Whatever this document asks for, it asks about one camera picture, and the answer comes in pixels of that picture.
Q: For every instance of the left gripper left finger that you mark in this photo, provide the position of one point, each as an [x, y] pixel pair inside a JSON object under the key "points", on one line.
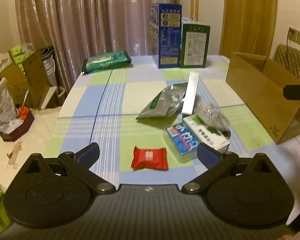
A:
{"points": [[78, 166]]}

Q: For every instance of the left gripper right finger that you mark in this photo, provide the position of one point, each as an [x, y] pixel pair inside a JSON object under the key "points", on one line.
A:
{"points": [[218, 166]]}

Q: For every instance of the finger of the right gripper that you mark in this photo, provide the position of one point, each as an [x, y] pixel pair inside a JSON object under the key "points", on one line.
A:
{"points": [[292, 92]]}

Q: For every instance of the green white spray box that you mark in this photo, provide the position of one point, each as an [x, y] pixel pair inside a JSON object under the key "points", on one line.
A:
{"points": [[206, 134]]}

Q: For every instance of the blue floss pick box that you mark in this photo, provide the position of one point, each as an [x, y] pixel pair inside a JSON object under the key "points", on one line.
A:
{"points": [[181, 141]]}

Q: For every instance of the clear plastic packaging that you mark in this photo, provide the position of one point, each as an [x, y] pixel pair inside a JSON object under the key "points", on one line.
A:
{"points": [[213, 117]]}

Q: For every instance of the red snack packet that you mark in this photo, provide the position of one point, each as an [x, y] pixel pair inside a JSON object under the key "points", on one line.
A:
{"points": [[155, 159]]}

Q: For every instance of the long white medicine box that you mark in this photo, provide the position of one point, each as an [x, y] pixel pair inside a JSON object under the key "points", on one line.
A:
{"points": [[190, 95]]}

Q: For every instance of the silver foil pouch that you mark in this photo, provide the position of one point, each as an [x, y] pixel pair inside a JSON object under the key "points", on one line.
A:
{"points": [[166, 103]]}

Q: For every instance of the quilted chair cover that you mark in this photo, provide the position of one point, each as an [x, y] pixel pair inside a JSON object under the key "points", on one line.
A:
{"points": [[289, 58]]}

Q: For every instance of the dark brown tray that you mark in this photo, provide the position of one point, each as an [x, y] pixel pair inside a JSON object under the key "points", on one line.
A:
{"points": [[19, 131]]}

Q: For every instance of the tablecloth checked pastel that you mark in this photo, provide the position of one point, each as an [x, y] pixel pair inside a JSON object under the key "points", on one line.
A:
{"points": [[103, 107]]}

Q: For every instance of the white crumpled plastic bag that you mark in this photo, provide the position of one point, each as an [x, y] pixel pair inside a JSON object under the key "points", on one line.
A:
{"points": [[9, 120]]}

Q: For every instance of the wooden door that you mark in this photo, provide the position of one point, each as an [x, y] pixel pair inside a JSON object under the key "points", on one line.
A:
{"points": [[248, 27]]}

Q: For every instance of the brown cardboard box on floor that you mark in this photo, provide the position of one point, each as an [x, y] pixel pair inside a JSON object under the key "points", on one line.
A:
{"points": [[30, 84]]}

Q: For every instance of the green wet wipes pack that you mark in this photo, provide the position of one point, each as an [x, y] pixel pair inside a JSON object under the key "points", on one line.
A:
{"points": [[108, 61]]}

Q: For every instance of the green carton with label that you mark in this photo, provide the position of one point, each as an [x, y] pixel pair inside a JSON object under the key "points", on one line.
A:
{"points": [[194, 45]]}

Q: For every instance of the beige curtain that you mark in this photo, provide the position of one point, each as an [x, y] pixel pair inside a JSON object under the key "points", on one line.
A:
{"points": [[79, 29]]}

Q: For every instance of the tall blue carton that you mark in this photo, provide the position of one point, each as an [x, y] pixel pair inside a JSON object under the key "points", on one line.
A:
{"points": [[165, 33]]}

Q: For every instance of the wall socket with plug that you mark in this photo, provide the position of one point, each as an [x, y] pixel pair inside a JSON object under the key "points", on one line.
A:
{"points": [[292, 35]]}

